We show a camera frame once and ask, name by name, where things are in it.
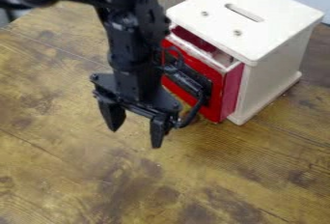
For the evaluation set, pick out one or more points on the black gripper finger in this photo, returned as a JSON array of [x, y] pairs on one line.
[[112, 113], [157, 128]]

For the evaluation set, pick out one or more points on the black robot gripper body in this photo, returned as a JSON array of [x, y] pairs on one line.
[[133, 83]]

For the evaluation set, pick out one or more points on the red drawer with black handle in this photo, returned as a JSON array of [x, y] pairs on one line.
[[201, 83]]

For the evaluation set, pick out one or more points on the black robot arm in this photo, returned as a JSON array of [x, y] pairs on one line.
[[136, 26]]

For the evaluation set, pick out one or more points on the white wooden drawer box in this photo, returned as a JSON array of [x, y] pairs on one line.
[[246, 45]]

